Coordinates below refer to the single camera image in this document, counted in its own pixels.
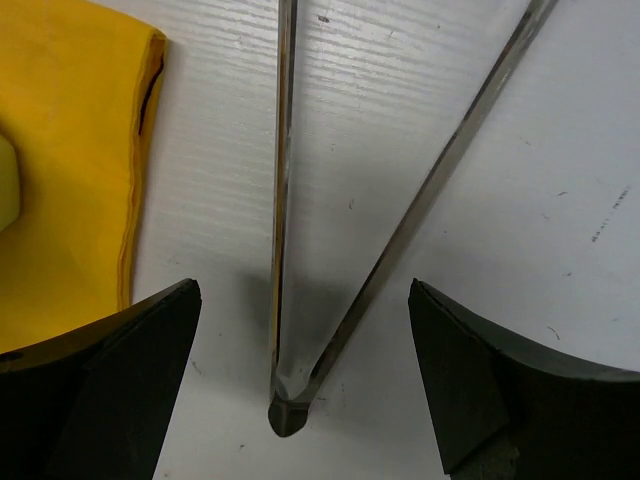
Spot yellow placemat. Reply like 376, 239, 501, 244
1, 1, 168, 352

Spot metal tongs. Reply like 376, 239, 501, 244
267, 0, 560, 438

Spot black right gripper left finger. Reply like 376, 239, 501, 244
1, 279, 201, 479

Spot pale yellow mug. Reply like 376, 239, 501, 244
0, 137, 21, 230

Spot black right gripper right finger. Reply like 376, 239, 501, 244
408, 280, 639, 479

